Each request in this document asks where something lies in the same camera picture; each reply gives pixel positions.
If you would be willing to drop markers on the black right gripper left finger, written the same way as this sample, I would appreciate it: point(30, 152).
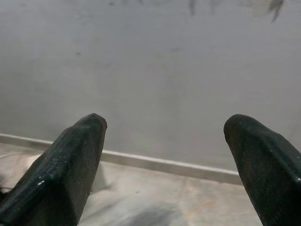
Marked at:
point(54, 179)

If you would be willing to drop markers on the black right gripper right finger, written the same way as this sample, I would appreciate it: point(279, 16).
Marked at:
point(270, 174)

